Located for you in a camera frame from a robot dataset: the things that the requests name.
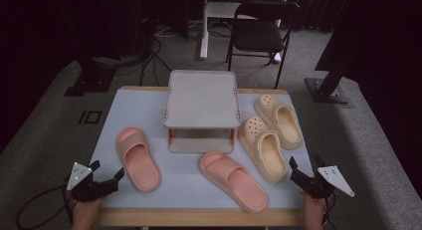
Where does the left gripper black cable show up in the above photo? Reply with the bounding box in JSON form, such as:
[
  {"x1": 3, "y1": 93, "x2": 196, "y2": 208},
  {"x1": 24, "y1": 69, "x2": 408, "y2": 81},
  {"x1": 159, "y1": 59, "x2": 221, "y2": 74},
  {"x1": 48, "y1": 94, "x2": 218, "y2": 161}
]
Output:
[{"x1": 16, "y1": 176, "x2": 75, "y2": 230}]

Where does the grey two-tier shoe rack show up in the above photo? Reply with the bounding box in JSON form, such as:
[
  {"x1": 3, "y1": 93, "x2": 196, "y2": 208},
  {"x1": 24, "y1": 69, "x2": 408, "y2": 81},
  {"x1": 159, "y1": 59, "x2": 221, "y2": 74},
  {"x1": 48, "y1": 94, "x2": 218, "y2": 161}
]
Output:
[{"x1": 162, "y1": 70, "x2": 242, "y2": 154}]

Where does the black floor cable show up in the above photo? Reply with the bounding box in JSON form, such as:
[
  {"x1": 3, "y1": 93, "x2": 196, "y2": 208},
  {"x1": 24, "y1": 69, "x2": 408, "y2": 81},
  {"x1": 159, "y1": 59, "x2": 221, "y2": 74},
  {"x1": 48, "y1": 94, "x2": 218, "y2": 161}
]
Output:
[{"x1": 138, "y1": 37, "x2": 172, "y2": 87}]

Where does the black metal stand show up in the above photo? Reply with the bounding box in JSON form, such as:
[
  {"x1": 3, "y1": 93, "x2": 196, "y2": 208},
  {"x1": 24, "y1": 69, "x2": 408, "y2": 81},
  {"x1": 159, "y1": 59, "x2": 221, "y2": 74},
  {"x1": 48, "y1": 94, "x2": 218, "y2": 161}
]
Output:
[
  {"x1": 305, "y1": 65, "x2": 352, "y2": 106},
  {"x1": 64, "y1": 40, "x2": 117, "y2": 98}
]

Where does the pink slide slipper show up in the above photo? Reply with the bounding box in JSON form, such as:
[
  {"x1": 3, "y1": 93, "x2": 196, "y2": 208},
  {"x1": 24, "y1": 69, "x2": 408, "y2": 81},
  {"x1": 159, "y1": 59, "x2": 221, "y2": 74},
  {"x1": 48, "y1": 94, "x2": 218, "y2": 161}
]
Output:
[
  {"x1": 199, "y1": 150, "x2": 269, "y2": 214},
  {"x1": 115, "y1": 125, "x2": 162, "y2": 194}
]

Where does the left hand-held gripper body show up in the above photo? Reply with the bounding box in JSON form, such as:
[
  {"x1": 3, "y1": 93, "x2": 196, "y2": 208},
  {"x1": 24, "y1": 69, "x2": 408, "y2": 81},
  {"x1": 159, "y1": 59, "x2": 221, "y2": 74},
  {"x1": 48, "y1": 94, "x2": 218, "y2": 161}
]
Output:
[{"x1": 66, "y1": 161, "x2": 119, "y2": 203}]

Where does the black folding chair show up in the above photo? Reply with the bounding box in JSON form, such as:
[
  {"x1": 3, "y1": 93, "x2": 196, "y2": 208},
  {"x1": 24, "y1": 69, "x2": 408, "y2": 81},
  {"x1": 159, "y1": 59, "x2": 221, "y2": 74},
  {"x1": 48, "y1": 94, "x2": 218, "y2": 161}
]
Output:
[{"x1": 226, "y1": 0, "x2": 303, "y2": 90}]

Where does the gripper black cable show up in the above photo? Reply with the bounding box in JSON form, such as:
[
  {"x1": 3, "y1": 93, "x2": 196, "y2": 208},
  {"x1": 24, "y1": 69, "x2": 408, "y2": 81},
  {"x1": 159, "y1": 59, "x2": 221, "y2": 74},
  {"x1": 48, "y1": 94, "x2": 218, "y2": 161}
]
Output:
[
  {"x1": 16, "y1": 176, "x2": 75, "y2": 230},
  {"x1": 321, "y1": 193, "x2": 336, "y2": 230}
]

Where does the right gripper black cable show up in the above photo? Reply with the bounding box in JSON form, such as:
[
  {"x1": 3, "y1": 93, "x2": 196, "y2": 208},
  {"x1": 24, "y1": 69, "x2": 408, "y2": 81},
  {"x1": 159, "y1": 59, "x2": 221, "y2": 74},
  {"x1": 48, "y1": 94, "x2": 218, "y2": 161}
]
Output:
[{"x1": 321, "y1": 193, "x2": 336, "y2": 230}]

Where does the white desk frame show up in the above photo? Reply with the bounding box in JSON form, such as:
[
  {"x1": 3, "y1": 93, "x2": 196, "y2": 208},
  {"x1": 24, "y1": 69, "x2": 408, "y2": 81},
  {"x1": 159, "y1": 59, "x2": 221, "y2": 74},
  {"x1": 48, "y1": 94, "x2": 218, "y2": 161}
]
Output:
[{"x1": 198, "y1": 0, "x2": 290, "y2": 65}]

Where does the person's left hand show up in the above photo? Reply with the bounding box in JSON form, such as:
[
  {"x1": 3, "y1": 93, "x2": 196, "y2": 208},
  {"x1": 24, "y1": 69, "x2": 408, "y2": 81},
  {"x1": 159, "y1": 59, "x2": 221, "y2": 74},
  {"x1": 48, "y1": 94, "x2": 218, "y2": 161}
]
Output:
[{"x1": 71, "y1": 196, "x2": 106, "y2": 230}]

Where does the person's right hand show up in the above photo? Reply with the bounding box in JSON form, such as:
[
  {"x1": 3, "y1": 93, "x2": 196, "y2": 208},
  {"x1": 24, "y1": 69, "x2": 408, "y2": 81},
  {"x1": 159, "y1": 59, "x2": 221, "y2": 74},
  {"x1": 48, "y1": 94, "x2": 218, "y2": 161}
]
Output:
[{"x1": 300, "y1": 191, "x2": 328, "y2": 230}]

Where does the beige clog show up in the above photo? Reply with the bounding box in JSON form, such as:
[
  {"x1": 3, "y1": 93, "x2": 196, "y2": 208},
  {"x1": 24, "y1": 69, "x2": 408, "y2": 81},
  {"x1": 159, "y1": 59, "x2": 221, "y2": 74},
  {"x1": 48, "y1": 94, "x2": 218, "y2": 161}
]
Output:
[
  {"x1": 238, "y1": 115, "x2": 289, "y2": 184},
  {"x1": 254, "y1": 94, "x2": 304, "y2": 150}
]

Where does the light blue table mat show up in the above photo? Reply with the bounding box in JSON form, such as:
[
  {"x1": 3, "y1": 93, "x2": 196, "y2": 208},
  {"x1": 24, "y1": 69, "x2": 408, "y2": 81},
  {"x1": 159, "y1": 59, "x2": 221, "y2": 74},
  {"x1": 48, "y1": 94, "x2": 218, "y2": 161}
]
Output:
[{"x1": 89, "y1": 89, "x2": 315, "y2": 209}]

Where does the white floor cable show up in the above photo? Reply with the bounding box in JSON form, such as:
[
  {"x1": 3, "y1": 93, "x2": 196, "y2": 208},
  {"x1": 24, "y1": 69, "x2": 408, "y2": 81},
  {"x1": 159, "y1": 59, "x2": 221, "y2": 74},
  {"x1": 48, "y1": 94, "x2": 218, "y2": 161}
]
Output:
[{"x1": 153, "y1": 25, "x2": 181, "y2": 39}]

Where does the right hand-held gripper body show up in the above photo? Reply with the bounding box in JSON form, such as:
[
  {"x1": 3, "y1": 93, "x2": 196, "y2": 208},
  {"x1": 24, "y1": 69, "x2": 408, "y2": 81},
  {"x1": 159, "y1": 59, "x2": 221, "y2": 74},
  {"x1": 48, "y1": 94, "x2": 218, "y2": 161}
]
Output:
[{"x1": 291, "y1": 165, "x2": 355, "y2": 200}]

